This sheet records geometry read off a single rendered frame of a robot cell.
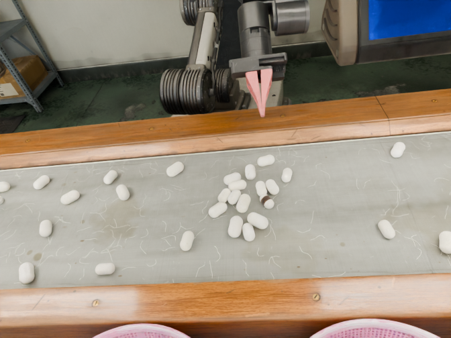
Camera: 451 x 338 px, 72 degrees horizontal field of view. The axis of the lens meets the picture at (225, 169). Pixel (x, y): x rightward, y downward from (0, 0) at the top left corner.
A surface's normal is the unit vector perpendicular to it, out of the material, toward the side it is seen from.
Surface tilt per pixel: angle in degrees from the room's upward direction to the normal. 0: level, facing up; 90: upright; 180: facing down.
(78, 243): 0
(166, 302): 0
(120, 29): 90
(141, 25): 90
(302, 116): 0
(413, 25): 58
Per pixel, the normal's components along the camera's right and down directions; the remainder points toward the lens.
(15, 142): -0.14, -0.70
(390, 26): -0.10, 0.22
